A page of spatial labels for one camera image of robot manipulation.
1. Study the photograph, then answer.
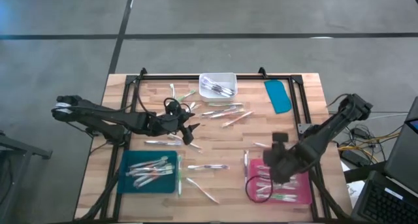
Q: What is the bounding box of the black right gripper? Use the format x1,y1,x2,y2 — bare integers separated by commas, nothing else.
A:
263,142,308,184

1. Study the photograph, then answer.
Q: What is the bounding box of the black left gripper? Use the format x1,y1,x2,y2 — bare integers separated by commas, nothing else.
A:
145,101,201,136

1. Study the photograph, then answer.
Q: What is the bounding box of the purple white toothbrush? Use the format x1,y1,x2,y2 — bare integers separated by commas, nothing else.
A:
201,107,236,117
144,139,183,147
201,76,226,89
202,80,229,94
187,164,230,171
208,83,236,96
201,79,223,90
207,77,236,95
244,150,251,187
205,86,233,98

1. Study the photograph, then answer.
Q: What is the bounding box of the white plastic bin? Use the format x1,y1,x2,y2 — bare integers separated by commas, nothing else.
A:
198,72,238,103

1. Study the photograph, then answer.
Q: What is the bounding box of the pink plastic bin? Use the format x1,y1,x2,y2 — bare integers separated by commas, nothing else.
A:
248,158,313,205

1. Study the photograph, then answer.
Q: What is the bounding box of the blue flat plastic lid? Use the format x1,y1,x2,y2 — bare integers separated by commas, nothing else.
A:
263,79,293,115

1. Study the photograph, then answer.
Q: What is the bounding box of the black power strip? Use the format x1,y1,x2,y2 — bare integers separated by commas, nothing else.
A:
341,149,372,168

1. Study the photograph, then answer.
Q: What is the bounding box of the teal plastic bin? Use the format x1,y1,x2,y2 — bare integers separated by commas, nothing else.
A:
116,149,178,194

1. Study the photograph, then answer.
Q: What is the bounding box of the white paper sheet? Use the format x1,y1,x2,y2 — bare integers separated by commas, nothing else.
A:
339,160,366,205

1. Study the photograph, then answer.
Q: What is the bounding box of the black power adapter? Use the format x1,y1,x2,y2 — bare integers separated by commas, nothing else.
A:
352,127,370,140

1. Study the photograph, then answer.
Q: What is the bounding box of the black computer keyboard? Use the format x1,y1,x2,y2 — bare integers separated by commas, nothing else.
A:
351,170,418,224

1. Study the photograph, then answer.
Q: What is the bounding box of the black computer monitor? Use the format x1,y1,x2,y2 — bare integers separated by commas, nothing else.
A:
384,96,418,195

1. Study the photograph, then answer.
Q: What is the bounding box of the grey metal stand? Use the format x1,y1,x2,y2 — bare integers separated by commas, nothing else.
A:
0,131,53,224

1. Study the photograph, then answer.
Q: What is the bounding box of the black aluminium rig frame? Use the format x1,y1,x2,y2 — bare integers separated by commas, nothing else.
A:
73,66,352,224

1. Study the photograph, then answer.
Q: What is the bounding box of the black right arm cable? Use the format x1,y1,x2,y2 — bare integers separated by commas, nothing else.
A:
244,176,274,204

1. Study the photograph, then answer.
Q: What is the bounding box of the yellow cable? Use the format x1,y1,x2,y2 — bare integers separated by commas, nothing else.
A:
338,132,398,153

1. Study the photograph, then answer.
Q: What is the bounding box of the white cable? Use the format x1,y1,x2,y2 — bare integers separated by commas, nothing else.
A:
372,112,409,120

